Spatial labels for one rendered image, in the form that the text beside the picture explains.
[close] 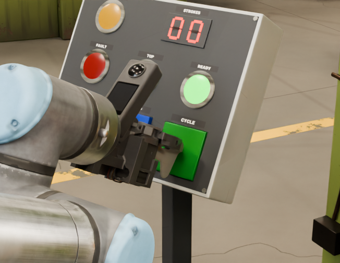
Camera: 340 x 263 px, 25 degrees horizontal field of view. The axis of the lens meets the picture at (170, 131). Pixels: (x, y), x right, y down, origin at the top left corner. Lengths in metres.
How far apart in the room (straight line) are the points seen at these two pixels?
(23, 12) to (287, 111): 2.21
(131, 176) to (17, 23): 4.59
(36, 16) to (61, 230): 4.90
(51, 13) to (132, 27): 4.34
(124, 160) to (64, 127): 0.17
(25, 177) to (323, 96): 3.69
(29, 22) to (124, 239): 4.86
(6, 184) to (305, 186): 2.59
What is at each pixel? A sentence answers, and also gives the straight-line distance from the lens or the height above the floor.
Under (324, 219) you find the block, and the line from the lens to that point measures 1.34.
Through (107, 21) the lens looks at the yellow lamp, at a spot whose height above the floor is 1.16.
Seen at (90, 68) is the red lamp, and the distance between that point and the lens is 1.25.
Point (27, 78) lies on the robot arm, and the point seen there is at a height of 1.21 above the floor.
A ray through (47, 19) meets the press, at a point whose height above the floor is 0.14.
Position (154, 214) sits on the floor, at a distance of 3.06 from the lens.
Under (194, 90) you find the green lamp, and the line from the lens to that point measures 1.13.
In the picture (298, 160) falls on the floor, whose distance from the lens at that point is 3.57.
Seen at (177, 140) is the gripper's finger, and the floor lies 1.06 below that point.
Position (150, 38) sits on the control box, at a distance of 1.20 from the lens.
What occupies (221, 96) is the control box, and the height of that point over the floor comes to 1.09.
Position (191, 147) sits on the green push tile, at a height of 1.02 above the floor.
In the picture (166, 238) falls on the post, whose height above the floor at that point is 0.77.
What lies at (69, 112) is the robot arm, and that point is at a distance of 0.84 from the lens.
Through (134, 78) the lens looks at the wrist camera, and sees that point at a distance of 1.00.
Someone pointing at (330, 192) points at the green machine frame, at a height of 0.87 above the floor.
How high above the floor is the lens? 1.46
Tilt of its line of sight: 22 degrees down
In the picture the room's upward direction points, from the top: straight up
